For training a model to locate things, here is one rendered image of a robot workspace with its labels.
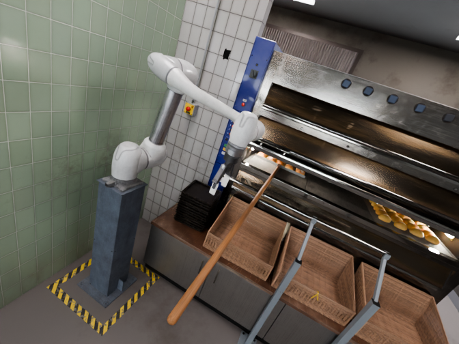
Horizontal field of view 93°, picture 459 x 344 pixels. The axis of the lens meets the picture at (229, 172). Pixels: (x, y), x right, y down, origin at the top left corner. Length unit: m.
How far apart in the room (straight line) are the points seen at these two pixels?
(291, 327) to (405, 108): 1.72
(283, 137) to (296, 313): 1.31
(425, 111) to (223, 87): 1.43
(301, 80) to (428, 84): 3.92
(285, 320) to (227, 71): 1.98
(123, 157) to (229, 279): 1.18
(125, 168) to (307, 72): 1.42
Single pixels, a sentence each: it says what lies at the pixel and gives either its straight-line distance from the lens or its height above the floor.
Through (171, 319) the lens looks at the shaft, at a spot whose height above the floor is 1.19.
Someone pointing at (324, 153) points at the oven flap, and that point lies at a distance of 1.86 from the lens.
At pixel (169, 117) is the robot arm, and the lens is 1.47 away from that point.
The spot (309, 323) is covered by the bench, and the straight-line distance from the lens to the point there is 1.95.
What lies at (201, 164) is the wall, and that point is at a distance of 2.15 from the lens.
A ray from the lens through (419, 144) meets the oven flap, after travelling 1.97.
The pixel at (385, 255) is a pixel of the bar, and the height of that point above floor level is 1.16.
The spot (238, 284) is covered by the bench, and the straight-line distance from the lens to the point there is 1.88.
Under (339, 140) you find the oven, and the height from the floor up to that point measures 1.67.
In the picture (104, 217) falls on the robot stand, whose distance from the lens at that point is 1.71.
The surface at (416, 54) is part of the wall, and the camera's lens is 5.53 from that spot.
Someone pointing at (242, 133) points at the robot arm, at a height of 1.63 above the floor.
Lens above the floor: 1.85
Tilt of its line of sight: 23 degrees down
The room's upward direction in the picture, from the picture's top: 20 degrees clockwise
